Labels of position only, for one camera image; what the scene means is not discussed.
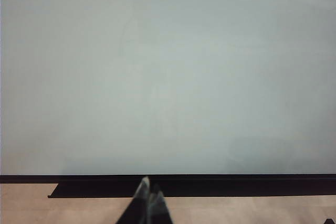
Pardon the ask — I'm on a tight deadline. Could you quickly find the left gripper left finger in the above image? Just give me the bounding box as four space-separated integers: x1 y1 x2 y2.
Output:
115 176 151 224

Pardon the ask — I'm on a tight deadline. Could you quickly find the black whiteboard pen tray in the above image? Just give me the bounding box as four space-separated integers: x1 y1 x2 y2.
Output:
47 179 336 199

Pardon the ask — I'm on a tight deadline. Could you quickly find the white whiteboard with black frame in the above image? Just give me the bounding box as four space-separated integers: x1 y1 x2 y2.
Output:
0 0 336 184

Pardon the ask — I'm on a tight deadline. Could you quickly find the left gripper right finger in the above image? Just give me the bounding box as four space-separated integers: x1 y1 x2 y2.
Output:
148 183 174 224

